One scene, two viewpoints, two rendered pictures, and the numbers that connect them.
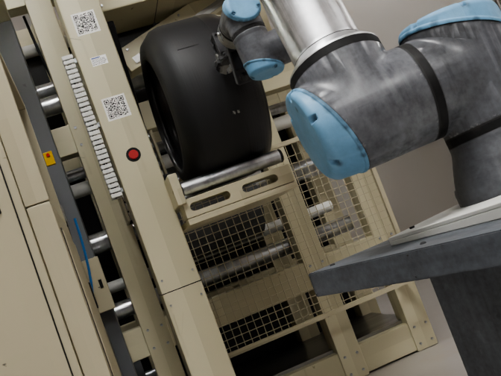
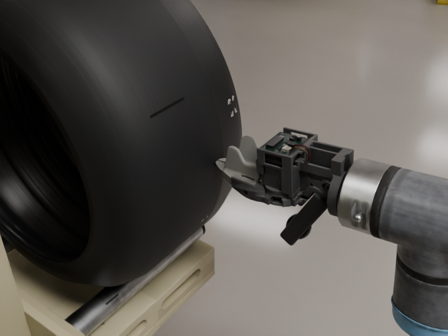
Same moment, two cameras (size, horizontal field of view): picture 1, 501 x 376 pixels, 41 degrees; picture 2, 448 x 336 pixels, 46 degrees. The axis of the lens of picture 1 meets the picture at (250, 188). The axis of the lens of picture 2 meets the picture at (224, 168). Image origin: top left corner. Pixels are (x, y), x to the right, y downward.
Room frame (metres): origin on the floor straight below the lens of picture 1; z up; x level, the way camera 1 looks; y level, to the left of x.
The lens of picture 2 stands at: (1.43, 0.36, 1.60)
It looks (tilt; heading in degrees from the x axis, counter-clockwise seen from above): 34 degrees down; 320
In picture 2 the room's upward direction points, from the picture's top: straight up
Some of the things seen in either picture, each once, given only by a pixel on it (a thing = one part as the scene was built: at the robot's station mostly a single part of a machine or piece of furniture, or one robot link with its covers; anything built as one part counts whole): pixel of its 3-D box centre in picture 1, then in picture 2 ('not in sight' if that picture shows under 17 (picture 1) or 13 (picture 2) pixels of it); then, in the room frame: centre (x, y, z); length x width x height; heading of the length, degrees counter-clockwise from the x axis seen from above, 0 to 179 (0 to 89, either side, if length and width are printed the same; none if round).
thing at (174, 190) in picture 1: (171, 198); (8, 301); (2.15, 0.25, 0.90); 0.40 x 0.03 x 0.10; 14
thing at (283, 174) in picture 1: (236, 192); (140, 300); (2.06, 0.05, 0.84); 0.36 x 0.09 x 0.06; 104
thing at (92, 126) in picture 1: (93, 127); not in sight; (2.06, 0.40, 1.19); 0.05 x 0.04 x 0.48; 14
